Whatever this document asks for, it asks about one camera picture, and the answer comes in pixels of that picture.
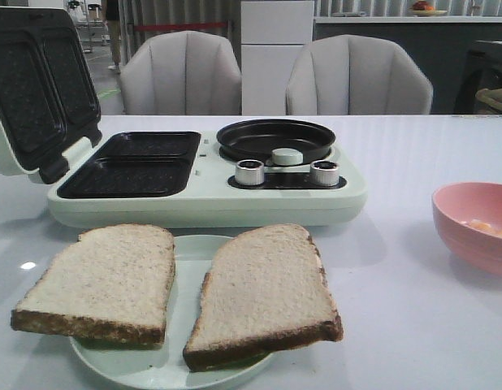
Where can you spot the bread slice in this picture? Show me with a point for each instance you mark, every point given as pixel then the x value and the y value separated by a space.
pixel 266 291
pixel 113 284

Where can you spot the pink plastic bowl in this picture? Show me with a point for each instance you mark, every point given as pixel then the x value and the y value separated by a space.
pixel 456 203

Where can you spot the mint green hinged lid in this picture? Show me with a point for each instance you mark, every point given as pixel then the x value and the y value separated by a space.
pixel 47 99

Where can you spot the orange shrimp piece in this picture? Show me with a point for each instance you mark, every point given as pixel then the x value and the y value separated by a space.
pixel 484 227

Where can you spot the mint green breakfast maker base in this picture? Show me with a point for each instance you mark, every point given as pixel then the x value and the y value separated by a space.
pixel 181 180

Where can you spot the left silver control knob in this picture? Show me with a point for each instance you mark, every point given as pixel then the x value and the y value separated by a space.
pixel 250 172

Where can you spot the silver control knob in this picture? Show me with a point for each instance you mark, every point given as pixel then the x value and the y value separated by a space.
pixel 324 173
pixel 250 172

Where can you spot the black round frying pan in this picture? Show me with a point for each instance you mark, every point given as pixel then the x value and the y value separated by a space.
pixel 257 138

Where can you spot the right silver control knob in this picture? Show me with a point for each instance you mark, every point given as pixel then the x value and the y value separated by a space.
pixel 324 173

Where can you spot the left beige upholstered chair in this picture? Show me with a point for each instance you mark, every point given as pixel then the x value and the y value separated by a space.
pixel 182 73

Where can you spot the beige upholstered chair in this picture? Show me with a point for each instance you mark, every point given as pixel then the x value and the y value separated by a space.
pixel 356 75
pixel 182 73

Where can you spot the right beige upholstered chair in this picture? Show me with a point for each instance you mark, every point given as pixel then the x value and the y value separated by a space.
pixel 356 75

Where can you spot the white cabinet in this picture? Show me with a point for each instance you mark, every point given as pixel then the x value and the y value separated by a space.
pixel 272 34

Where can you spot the mint green round plate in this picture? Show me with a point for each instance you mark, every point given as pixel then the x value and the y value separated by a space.
pixel 163 366

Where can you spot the red barrier tape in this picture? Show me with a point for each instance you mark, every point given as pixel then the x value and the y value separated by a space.
pixel 179 27

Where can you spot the person walking in background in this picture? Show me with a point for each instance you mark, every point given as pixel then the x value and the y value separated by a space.
pixel 110 15

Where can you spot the fruit plate on counter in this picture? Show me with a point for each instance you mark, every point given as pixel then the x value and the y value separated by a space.
pixel 425 9

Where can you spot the grey counter with white top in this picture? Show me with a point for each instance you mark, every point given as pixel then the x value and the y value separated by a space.
pixel 458 54

